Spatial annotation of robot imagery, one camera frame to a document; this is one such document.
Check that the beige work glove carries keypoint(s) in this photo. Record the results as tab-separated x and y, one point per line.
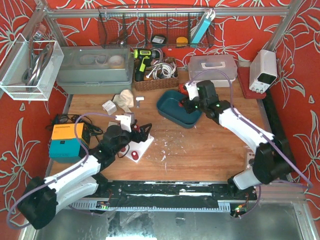
125	100

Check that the red mat under supply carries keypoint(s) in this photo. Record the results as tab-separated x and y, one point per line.
243	74

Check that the teal plastic tray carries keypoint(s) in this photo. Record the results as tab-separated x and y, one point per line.
168	107

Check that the teal white book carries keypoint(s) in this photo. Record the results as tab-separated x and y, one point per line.
198	31

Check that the red cube block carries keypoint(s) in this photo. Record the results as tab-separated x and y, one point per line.
182	89

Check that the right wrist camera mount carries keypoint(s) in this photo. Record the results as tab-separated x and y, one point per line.
192	90

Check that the clear acrylic wall bin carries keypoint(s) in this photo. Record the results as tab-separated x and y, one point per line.
32	71

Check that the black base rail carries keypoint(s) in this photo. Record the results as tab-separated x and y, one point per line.
167	196

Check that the white power supply unit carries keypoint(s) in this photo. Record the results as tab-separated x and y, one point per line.
262	71

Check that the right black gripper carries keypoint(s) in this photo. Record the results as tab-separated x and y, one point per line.
189	107

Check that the black round tape case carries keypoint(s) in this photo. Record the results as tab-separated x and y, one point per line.
158	41

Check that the teal electronic box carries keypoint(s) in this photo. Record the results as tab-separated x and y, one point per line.
67	151

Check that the white plastic handled case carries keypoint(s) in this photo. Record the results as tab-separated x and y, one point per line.
211	67

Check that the woven wicker basket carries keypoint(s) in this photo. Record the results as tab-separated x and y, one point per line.
166	76

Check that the grey plastic storage box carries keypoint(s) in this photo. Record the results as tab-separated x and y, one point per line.
95	70

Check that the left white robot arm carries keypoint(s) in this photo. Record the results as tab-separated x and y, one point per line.
43	198

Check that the orange electronic box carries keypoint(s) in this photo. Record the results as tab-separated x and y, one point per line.
67	131

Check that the green black cordless drill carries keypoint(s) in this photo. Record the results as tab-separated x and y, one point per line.
145	57

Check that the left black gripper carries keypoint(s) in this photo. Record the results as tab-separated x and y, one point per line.
138	134

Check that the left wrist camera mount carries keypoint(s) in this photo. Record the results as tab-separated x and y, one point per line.
126	120

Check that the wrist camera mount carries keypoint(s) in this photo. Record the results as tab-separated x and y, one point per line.
192	90
126	120

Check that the small white metal bracket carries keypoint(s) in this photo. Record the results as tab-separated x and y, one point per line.
139	99

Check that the white peg base plate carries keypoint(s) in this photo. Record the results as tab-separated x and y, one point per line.
141	148

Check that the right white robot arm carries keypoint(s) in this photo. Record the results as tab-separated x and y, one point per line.
270	153

